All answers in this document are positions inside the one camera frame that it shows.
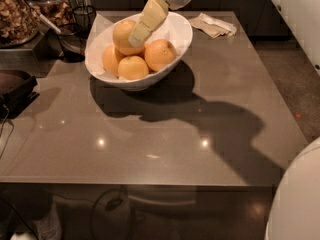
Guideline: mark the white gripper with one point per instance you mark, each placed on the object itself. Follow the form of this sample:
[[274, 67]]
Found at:
[[154, 13]]

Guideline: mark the orange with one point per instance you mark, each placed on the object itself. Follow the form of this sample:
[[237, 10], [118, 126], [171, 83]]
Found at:
[[132, 68], [121, 33], [159, 53], [111, 58]]

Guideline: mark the white oval bowl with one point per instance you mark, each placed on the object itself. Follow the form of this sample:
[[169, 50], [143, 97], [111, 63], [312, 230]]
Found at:
[[176, 29]]

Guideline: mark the crumpled paper napkin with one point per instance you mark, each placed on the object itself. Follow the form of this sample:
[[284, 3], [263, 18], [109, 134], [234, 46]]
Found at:
[[212, 26]]

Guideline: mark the small glass snack jar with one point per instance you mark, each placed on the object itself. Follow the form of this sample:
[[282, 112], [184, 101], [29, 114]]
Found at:
[[58, 12]]

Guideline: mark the metal tray stand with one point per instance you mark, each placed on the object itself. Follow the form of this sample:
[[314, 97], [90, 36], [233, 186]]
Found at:
[[35, 57]]

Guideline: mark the large glass snack jar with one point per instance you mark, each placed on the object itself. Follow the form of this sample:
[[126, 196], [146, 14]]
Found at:
[[18, 23]]

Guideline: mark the black wire cup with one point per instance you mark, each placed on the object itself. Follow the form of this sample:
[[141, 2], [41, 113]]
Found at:
[[85, 16]]

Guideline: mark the white spoon handle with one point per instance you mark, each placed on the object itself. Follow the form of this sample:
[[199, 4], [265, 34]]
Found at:
[[43, 19]]

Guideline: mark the black device with cable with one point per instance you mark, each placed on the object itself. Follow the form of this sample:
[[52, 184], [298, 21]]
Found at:
[[16, 92]]

